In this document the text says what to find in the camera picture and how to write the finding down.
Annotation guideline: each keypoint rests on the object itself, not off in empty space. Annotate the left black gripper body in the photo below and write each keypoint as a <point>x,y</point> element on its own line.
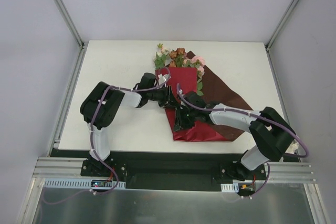
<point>169,96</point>

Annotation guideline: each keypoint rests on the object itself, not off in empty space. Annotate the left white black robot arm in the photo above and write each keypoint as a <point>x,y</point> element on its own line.
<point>101,106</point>

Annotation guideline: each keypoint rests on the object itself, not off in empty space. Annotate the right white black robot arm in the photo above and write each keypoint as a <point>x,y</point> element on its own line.
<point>271,134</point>

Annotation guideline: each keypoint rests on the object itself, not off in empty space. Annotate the orange brown rose stem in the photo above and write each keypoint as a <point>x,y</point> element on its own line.
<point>178,57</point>

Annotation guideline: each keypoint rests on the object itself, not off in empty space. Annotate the left white cable duct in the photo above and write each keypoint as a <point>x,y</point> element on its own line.
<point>73,183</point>

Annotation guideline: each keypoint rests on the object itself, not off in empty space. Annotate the left aluminium frame post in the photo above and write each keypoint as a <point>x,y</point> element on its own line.
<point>69,22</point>

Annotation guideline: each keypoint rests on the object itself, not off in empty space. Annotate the right aluminium frame post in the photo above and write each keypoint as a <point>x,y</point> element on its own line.
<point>284,19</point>

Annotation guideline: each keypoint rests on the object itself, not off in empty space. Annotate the aluminium front rail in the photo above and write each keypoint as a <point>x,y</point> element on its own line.
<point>280,172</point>

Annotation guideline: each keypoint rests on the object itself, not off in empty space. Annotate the right white cable duct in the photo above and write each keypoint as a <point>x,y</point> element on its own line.
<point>230,188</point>

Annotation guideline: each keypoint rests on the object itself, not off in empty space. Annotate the white cable duct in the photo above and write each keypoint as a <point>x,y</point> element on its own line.
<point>230,188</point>
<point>73,183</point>

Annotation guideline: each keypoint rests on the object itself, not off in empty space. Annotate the dark red wrapping cloth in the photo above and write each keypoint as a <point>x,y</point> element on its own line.
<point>215,90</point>

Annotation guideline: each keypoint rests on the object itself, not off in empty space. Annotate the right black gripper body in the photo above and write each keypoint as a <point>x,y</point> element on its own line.
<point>184,118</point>

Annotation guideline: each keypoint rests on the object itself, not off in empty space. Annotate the small pink rose stem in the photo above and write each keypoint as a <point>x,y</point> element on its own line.
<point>198,63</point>

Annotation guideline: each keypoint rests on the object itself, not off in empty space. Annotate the aluminium frame post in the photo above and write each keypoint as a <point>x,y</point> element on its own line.
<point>69,22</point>
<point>284,19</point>

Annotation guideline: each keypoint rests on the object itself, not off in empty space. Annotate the white rose stem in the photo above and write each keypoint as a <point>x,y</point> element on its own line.
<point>162,56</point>

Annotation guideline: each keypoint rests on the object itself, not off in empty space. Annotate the cream printed ribbon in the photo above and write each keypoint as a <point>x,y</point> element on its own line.
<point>292,148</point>

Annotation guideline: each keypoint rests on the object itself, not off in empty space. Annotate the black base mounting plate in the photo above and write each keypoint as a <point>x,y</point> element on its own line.
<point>165,171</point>

